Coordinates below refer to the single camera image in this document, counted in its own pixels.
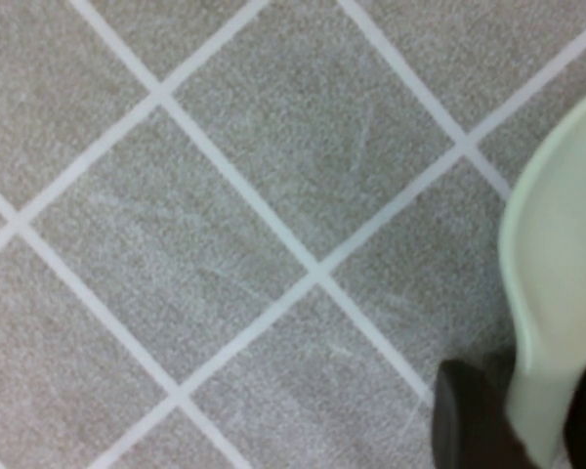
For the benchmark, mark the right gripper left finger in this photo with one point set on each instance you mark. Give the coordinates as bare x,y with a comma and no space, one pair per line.
469,420

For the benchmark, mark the mint green plastic spoon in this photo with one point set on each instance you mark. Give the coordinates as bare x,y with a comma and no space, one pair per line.
561,244

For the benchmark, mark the grey white-checked tablecloth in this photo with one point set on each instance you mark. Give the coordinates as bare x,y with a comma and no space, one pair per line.
200,244

